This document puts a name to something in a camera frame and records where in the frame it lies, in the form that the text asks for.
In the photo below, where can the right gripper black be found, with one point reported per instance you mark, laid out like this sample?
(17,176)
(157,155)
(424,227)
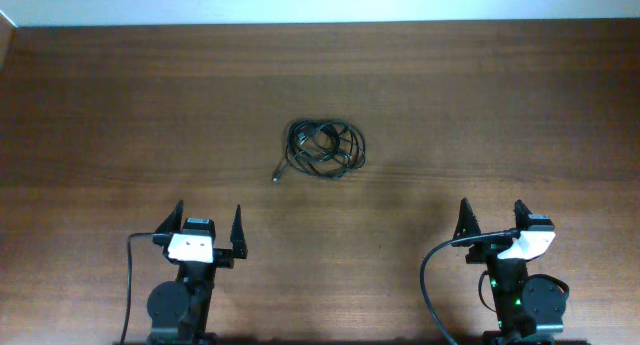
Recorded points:
(487,249)

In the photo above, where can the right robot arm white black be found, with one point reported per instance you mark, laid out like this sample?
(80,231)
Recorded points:
(528,307)

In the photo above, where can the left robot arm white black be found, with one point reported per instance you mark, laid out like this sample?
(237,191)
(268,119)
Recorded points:
(179,308)

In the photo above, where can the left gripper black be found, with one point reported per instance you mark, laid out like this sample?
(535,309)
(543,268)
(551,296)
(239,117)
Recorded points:
(222,259)

